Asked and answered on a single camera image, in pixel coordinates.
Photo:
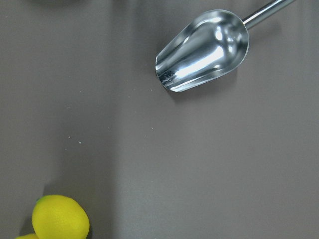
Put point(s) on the metal scoop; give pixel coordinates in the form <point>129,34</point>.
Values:
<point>212,45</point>

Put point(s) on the yellow lemon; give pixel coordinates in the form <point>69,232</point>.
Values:
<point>27,236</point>
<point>59,217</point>

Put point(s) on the yellow lemon lower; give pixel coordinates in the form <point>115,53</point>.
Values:
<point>27,236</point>

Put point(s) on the yellow lemon upper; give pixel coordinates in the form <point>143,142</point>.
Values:
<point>59,217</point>

